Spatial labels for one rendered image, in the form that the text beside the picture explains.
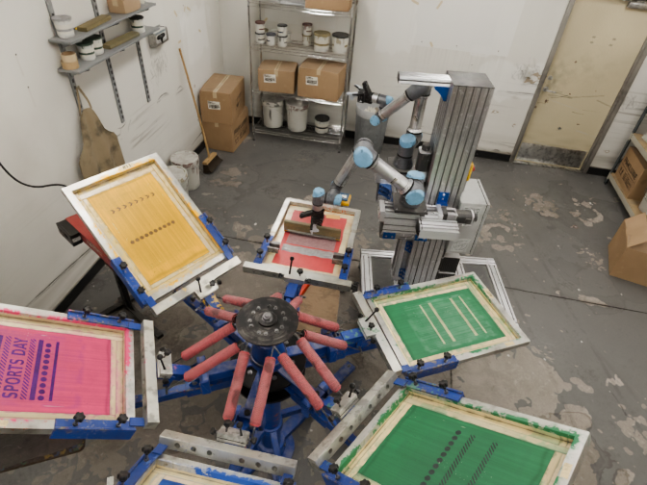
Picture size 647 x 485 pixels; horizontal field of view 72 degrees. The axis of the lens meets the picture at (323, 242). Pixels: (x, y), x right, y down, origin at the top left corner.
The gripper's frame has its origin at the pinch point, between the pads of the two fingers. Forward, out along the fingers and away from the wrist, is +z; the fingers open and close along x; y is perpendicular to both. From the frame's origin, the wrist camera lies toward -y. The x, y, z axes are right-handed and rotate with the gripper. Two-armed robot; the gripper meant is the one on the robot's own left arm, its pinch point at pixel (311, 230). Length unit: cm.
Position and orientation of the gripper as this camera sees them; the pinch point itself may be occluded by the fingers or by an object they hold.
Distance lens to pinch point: 315.3
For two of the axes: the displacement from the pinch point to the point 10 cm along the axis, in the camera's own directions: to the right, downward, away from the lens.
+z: -0.9, 7.5, 6.5
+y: 9.8, 2.0, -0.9
